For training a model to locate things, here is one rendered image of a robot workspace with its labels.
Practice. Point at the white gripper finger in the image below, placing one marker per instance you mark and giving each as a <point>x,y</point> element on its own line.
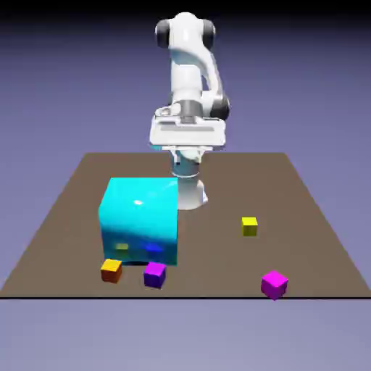
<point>200,156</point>
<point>175,156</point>

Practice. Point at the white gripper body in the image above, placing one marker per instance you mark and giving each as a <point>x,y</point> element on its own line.
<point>187,134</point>

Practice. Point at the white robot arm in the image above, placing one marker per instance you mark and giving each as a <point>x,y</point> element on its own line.
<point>186,75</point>

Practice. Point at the small yellow cube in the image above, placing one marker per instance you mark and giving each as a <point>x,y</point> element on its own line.
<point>249,226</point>

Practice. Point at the small purple cube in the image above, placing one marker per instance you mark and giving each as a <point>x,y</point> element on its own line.
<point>154,274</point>

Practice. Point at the small orange cube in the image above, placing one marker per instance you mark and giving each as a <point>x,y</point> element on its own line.
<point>111,270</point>

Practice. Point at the small magenta cube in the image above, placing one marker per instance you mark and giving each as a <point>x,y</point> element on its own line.
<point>274,284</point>

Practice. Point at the large cyan box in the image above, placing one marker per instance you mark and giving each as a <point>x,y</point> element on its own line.
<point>139,220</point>

